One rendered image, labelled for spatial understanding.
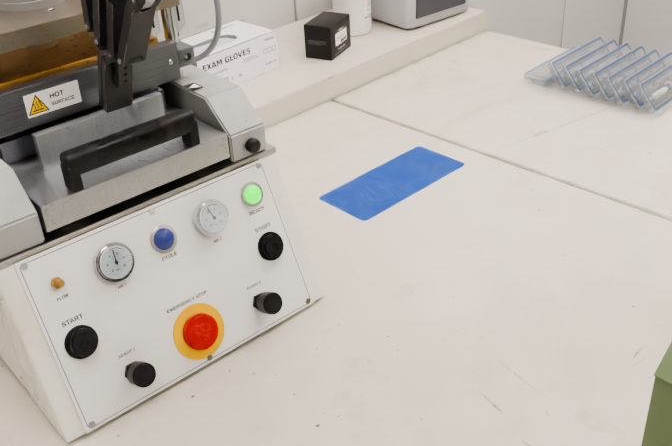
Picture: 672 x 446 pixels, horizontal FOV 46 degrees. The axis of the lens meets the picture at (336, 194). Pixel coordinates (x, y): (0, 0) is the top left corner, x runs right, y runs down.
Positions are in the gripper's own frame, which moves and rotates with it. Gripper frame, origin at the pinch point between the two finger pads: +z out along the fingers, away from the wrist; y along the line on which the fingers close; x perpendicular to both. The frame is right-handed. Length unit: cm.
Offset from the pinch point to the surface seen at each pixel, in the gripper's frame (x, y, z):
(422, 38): 84, -27, 38
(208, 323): 0.9, 17.9, 21.6
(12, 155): -9.3, -5.5, 11.0
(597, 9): 218, -55, 84
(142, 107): 4.6, -2.4, 7.4
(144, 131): 1.0, 3.9, 4.5
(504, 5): 160, -56, 68
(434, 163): 52, 7, 31
